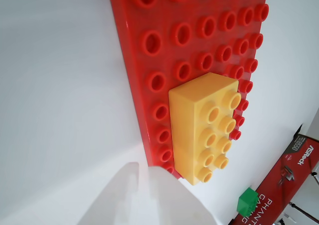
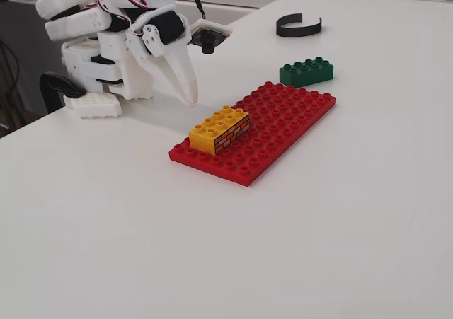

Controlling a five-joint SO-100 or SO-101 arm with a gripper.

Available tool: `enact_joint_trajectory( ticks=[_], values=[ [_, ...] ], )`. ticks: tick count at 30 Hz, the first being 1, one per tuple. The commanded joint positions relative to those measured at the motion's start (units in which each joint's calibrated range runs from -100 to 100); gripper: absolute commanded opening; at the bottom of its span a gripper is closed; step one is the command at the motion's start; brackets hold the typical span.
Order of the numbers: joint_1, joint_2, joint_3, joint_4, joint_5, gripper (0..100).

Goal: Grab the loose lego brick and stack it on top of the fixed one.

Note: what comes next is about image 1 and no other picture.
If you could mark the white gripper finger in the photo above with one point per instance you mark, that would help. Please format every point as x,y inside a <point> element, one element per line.
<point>179,205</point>
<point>117,197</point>

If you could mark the small green lego brick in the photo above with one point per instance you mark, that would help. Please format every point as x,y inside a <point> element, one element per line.
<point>245,201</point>

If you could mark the yellow lego brick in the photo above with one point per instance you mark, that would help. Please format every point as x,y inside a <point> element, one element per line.
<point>184,115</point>

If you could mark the red studded lego baseplate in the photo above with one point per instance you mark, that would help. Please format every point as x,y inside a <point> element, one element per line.
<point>139,60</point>

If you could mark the red ASRock cardboard box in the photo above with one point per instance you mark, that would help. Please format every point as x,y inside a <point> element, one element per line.
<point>281,180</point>

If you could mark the black camera tripod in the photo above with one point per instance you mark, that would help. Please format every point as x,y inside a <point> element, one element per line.
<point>314,174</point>

